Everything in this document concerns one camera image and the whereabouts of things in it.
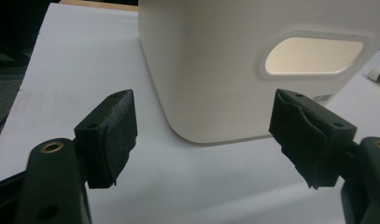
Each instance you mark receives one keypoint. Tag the white plastic storage box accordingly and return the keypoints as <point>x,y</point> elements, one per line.
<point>209,77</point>

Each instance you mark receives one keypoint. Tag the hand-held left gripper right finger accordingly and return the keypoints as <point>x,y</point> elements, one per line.
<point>306,140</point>

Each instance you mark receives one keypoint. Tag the white table cover sheet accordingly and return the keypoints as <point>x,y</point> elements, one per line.
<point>85,62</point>

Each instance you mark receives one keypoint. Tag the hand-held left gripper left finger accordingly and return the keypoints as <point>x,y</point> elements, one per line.
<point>109,140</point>

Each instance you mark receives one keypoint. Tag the yellow shuttlecock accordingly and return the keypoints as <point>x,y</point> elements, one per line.
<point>376,74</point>

